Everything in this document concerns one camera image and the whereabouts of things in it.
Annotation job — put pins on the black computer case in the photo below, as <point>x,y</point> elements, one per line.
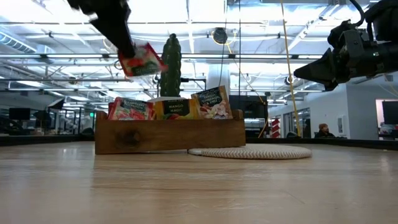
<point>248,112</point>

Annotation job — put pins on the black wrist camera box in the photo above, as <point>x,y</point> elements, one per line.
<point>337,34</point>

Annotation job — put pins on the round woven placemat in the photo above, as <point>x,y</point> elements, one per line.
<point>255,152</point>

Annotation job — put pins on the wooden three-compartment tray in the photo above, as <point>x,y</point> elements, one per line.
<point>171,137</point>

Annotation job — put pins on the red white striped sign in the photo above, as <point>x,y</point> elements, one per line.
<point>275,127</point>

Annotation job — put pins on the black monitor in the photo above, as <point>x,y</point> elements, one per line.
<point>19,114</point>

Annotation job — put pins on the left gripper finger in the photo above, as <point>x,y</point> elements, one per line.
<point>116,29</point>

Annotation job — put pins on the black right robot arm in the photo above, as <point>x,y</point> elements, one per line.
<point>384,18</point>

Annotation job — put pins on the orange tea packet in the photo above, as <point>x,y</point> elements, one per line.
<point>175,109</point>

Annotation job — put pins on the dark wall screen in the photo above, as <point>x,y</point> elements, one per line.
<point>390,112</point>

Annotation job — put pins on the red tea packet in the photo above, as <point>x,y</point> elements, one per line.
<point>146,62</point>
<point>130,112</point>

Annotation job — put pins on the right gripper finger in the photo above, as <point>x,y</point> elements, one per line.
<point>320,73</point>

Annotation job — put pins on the green cactus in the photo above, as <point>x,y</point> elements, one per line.
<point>171,68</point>

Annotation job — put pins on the person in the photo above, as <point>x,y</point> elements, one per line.
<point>324,131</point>

